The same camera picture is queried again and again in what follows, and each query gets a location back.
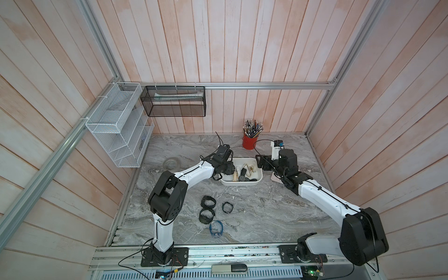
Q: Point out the black mesh basket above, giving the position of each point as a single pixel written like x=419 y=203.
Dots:
x=174 y=101

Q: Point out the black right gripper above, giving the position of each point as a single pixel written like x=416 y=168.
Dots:
x=264 y=158

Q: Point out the beige strap watch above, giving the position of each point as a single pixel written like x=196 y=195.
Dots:
x=236 y=173

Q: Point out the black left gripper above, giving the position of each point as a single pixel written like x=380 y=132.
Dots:
x=229 y=170

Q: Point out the red pen cup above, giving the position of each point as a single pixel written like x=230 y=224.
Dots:
x=248 y=142

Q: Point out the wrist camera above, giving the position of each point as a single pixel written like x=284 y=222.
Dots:
x=223 y=153
x=276 y=146

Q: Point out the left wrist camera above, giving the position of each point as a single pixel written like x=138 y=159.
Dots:
x=223 y=153

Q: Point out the black strap watch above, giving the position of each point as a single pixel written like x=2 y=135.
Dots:
x=242 y=175

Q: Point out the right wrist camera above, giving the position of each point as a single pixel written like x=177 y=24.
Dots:
x=276 y=146

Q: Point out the pens in cup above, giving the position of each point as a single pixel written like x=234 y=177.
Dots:
x=252 y=128

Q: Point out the gold beige watch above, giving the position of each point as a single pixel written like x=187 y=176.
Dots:
x=249 y=169

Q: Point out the black square smartwatch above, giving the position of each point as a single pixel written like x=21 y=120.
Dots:
x=227 y=207

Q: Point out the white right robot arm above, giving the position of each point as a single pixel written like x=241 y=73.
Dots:
x=362 y=237

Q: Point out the clear tape roll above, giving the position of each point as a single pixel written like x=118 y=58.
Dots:
x=172 y=164

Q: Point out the grey remote device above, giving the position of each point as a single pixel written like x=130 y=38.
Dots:
x=229 y=269

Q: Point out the blue transparent watch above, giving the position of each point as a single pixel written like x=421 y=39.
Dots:
x=216 y=228

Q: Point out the white wire mesh shelf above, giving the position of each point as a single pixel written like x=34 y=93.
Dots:
x=120 y=124

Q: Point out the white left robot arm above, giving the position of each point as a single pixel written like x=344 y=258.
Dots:
x=166 y=201

